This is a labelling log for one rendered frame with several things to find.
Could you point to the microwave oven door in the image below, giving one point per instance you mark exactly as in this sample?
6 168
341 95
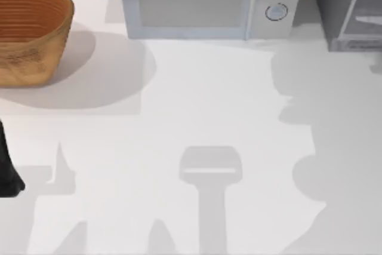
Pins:
191 1

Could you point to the round microwave knob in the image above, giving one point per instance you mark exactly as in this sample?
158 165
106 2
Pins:
276 12

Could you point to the pale microwave oven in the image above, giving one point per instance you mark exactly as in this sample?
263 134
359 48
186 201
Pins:
295 4

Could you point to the brown woven basket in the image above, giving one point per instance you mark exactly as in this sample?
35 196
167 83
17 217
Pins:
33 49

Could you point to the grey cabinet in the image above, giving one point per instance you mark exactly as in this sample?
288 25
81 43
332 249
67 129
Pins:
343 7

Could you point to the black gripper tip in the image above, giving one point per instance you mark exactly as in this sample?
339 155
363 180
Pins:
7 174

